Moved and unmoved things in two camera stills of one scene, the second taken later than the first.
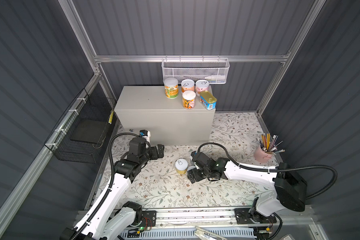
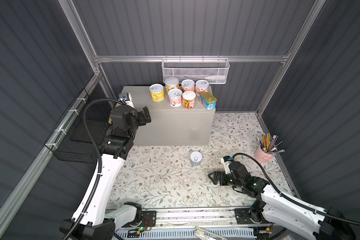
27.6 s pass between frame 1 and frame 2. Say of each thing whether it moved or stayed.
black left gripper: moved
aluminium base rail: stayed
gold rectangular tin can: stayed
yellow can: moved
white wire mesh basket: stayed
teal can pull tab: moved
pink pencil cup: stayed
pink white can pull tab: stayed
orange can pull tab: stayed
